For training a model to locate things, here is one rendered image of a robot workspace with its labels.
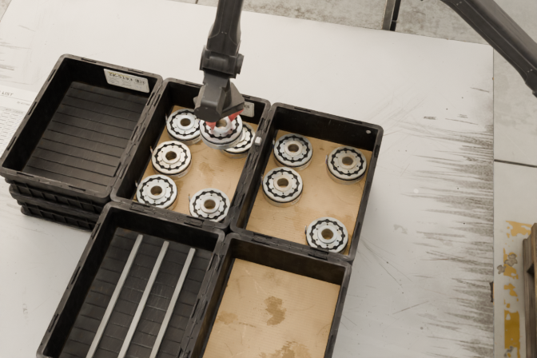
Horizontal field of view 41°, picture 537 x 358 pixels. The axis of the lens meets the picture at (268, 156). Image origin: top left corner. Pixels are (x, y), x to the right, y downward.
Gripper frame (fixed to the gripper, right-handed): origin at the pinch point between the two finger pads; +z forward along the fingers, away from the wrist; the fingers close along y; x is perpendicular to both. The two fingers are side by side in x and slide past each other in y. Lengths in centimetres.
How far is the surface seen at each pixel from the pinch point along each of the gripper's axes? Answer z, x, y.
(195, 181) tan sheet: 21.1, -0.3, -8.6
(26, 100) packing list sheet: 35, 57, -38
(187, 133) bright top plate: 18.5, 12.4, -4.5
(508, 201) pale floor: 107, -23, 110
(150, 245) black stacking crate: 20.4, -11.4, -26.3
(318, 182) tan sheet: 21.3, -16.0, 19.2
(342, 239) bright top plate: 17.5, -33.8, 14.7
